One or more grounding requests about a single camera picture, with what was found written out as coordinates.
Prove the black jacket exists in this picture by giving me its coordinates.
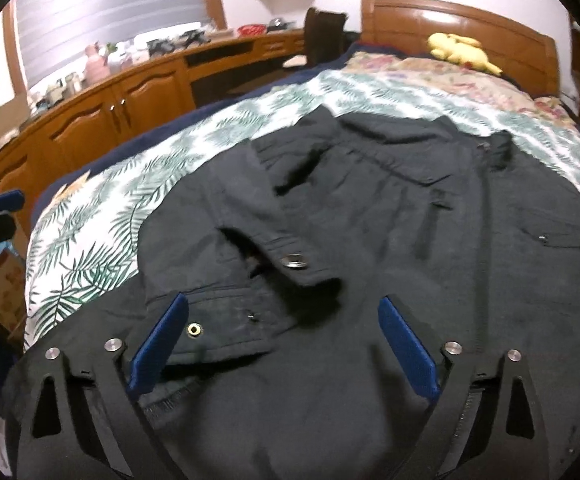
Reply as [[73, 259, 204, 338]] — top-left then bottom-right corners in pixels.
[[4, 108, 580, 479]]

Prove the palm leaf print bedsheet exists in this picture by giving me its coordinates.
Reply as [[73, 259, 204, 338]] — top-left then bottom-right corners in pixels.
[[24, 68, 580, 346]]

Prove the long wooden desk cabinet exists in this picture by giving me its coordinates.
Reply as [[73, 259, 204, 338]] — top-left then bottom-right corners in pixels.
[[0, 29, 304, 232]]

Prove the pink bottle on desk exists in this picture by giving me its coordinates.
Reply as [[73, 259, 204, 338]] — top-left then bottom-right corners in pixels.
[[84, 44, 111, 86]]

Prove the grey window blind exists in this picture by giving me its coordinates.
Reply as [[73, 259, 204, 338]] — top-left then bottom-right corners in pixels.
[[15, 0, 209, 87]]

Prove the black gadget on desk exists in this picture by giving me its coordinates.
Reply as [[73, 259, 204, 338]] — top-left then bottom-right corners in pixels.
[[148, 29, 211, 58]]

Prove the floral quilt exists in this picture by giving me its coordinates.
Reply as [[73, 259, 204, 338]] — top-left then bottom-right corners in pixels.
[[344, 51, 576, 128]]

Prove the yellow Pikachu plush toy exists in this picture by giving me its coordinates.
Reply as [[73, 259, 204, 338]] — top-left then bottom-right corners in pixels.
[[427, 32, 503, 76]]

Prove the red basket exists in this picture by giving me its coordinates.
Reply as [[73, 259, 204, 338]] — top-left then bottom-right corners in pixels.
[[237, 24, 267, 37]]

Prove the wooden bed headboard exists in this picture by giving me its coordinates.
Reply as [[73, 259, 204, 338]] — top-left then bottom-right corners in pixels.
[[360, 0, 560, 96]]

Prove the dark wooden chair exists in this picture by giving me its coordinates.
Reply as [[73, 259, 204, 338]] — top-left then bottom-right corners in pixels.
[[304, 6, 347, 67]]

